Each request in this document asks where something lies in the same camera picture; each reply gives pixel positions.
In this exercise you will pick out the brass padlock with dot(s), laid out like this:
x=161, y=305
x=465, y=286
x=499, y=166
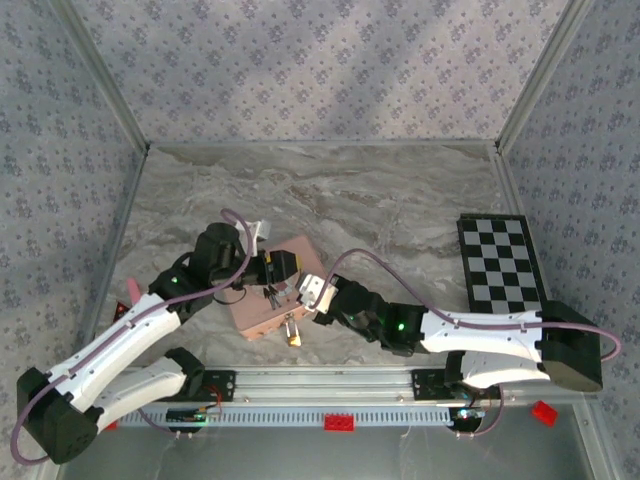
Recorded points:
x=294, y=340

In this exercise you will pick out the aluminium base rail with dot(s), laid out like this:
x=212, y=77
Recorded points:
x=320, y=384

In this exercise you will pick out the black and white checkerboard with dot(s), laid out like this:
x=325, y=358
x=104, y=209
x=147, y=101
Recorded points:
x=500, y=260

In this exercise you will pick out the pink stick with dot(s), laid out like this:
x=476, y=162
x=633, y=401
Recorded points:
x=134, y=292

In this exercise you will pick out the red toy brick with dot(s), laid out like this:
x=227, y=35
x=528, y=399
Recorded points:
x=545, y=413
x=340, y=423
x=111, y=425

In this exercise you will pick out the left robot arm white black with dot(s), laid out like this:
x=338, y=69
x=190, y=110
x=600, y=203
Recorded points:
x=125, y=335

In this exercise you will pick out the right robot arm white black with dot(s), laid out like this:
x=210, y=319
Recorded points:
x=490, y=332

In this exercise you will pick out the small circuit board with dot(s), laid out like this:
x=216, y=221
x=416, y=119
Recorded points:
x=467, y=413
x=192, y=415

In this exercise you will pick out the aluminium frame post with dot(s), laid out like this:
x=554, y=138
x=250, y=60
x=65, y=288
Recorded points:
x=547, y=70

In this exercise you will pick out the pink box with hasp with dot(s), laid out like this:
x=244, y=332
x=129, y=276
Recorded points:
x=257, y=320

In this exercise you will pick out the black and red tool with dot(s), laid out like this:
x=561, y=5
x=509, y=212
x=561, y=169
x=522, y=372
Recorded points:
x=121, y=313

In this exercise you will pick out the key with black head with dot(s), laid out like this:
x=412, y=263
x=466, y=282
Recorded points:
x=272, y=298

